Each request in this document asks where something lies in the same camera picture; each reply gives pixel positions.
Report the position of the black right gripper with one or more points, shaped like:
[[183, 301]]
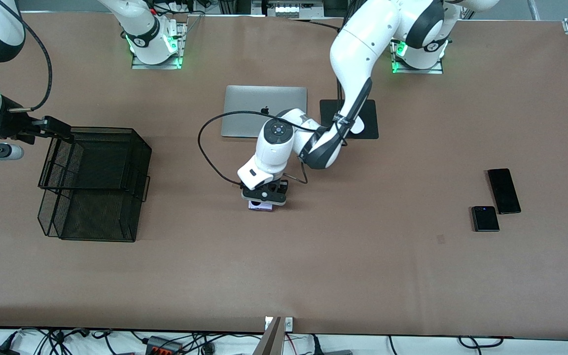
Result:
[[12, 123]]

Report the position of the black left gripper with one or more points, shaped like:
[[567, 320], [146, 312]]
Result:
[[280, 187]]

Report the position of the white phone two lenses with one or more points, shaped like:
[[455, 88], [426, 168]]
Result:
[[264, 207]]

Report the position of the small black phone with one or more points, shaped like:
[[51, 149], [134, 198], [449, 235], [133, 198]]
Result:
[[486, 222]]

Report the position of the long black phone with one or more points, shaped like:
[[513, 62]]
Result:
[[505, 192]]

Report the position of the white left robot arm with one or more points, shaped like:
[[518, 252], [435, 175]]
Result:
[[358, 49]]

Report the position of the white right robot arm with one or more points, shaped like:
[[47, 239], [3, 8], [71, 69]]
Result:
[[146, 34]]

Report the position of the silver laptop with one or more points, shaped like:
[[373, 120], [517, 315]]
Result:
[[244, 108]]

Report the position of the white computer mouse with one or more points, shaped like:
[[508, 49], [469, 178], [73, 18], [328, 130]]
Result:
[[359, 127]]

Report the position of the black mouse pad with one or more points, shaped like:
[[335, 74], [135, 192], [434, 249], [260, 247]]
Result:
[[370, 128]]

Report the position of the black mesh two-tier tray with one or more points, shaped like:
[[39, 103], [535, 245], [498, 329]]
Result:
[[116, 222]]

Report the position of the aluminium profile beam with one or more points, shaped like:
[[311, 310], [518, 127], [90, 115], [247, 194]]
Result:
[[271, 340]]

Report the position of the white terminal device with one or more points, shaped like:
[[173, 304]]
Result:
[[289, 9]]

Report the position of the black orange power strip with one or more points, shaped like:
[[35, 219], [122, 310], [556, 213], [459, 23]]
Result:
[[160, 346]]

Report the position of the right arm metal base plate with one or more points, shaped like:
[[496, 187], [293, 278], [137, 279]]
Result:
[[138, 64]]

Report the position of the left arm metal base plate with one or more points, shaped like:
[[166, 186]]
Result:
[[432, 71]]

